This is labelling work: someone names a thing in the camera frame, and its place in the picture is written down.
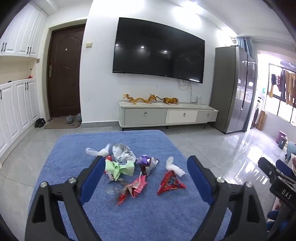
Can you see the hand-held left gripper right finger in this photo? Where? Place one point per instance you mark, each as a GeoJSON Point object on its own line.
{"type": "Point", "coordinates": [200, 180]}

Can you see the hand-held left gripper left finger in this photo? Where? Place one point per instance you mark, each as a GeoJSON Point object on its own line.
{"type": "Point", "coordinates": [92, 180]}

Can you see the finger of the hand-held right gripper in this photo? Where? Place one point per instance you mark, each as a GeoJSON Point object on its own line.
{"type": "Point", "coordinates": [284, 168]}
{"type": "Point", "coordinates": [268, 170]}

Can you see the clear plastic wrapper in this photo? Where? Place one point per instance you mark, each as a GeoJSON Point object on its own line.
{"type": "Point", "coordinates": [114, 191]}

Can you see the white tissue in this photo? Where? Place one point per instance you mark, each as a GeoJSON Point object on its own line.
{"type": "Point", "coordinates": [177, 170]}

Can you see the red chip bag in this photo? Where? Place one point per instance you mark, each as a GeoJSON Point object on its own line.
{"type": "Point", "coordinates": [109, 158]}

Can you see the green paper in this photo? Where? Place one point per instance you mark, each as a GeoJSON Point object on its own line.
{"type": "Point", "coordinates": [119, 167]}

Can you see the red triangular snack packet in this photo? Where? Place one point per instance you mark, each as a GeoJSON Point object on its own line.
{"type": "Point", "coordinates": [170, 183]}

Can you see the small red wrapper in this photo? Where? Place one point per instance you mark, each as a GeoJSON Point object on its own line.
{"type": "Point", "coordinates": [122, 198]}

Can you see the pink wrapper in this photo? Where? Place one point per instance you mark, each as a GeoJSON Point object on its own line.
{"type": "Point", "coordinates": [137, 186]}

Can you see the brown snack packet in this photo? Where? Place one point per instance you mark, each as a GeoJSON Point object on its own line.
{"type": "Point", "coordinates": [151, 167]}

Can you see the person's right hand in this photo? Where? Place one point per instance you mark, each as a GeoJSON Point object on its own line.
{"type": "Point", "coordinates": [272, 214]}

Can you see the light blue cloth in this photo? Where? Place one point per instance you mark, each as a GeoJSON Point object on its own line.
{"type": "Point", "coordinates": [291, 149]}

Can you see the grey bin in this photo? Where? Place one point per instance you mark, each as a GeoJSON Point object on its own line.
{"type": "Point", "coordinates": [284, 142]}

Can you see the white plastic bag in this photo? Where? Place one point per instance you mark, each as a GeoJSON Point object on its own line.
{"type": "Point", "coordinates": [97, 151]}

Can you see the purple bin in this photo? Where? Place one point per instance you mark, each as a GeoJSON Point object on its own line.
{"type": "Point", "coordinates": [280, 136]}

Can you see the silver foil wrapper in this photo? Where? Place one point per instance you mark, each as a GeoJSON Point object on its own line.
{"type": "Point", "coordinates": [121, 150]}

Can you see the cardboard box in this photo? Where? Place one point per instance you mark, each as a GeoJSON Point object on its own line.
{"type": "Point", "coordinates": [262, 120]}

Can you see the blue fluffy mat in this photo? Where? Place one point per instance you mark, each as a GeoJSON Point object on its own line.
{"type": "Point", "coordinates": [148, 215]}

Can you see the brown doormat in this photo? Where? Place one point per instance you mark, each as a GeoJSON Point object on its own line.
{"type": "Point", "coordinates": [57, 125]}

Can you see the white television console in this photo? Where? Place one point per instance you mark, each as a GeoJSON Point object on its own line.
{"type": "Point", "coordinates": [161, 114]}

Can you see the black shoe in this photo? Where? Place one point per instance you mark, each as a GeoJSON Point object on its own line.
{"type": "Point", "coordinates": [37, 123]}
{"type": "Point", "coordinates": [43, 122]}

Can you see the small white device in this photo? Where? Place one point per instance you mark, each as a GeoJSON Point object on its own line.
{"type": "Point", "coordinates": [199, 99]}

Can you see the yellow hanging garment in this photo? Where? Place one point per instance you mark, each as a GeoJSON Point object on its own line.
{"type": "Point", "coordinates": [289, 85]}

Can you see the dark golden dragon figurine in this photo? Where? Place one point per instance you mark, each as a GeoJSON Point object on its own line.
{"type": "Point", "coordinates": [171, 100]}

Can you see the grey refrigerator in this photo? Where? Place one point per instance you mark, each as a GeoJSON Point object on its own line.
{"type": "Point", "coordinates": [227, 92]}

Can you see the dark hanging garment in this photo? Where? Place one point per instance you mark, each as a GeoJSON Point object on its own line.
{"type": "Point", "coordinates": [273, 80]}

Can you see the long golden dragon figurine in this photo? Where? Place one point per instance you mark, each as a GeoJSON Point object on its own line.
{"type": "Point", "coordinates": [136, 99]}

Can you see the short golden dragon figurine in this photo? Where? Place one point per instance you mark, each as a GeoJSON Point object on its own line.
{"type": "Point", "coordinates": [153, 97]}

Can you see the brown wooden door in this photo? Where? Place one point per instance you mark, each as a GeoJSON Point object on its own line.
{"type": "Point", "coordinates": [66, 74]}

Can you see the blue curtain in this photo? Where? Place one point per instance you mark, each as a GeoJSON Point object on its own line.
{"type": "Point", "coordinates": [246, 47]}

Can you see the beige wall switch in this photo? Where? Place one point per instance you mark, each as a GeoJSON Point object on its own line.
{"type": "Point", "coordinates": [88, 44]}

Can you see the black wall television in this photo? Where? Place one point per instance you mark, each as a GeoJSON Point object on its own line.
{"type": "Point", "coordinates": [159, 48]}

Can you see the white wall cabinets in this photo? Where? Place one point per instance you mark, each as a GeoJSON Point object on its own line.
{"type": "Point", "coordinates": [23, 34]}

